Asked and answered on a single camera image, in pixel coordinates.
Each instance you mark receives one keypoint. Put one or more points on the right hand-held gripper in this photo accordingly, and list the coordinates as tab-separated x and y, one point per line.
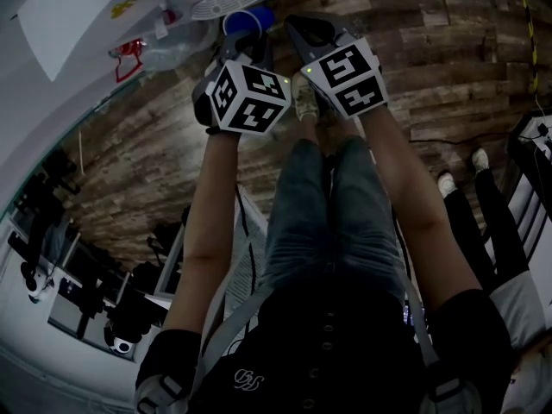
349	80

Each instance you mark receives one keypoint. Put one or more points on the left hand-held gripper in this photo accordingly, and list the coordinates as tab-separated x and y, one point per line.
246	102

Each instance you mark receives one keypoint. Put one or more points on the blue cup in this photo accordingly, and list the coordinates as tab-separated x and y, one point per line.
248	20

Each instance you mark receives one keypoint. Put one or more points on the white and dark red object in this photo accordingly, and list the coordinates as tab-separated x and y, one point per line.
166	17

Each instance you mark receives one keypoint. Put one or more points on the person's left forearm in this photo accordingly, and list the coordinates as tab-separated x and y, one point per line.
207	214

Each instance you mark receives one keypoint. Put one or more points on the person's right forearm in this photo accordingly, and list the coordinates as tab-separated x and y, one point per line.
409	201

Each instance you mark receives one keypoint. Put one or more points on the white water dispenser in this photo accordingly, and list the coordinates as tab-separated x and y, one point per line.
95	24

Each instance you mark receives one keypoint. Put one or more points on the person's grey denim shorts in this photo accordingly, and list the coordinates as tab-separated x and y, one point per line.
328	231

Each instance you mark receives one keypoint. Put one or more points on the white stick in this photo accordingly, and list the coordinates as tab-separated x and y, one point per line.
80	147

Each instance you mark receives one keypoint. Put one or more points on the yellow black striped floor tape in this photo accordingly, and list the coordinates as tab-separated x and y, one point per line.
529	28

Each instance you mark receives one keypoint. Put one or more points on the black framed desk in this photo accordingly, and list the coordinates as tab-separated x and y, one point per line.
524	138

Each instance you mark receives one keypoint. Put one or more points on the black power plug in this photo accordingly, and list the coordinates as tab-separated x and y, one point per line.
542	129

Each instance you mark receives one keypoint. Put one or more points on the person's black shirt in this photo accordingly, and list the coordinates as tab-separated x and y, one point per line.
328	360

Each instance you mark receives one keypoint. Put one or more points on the white round camera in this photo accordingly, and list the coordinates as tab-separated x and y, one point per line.
38	284
120	344

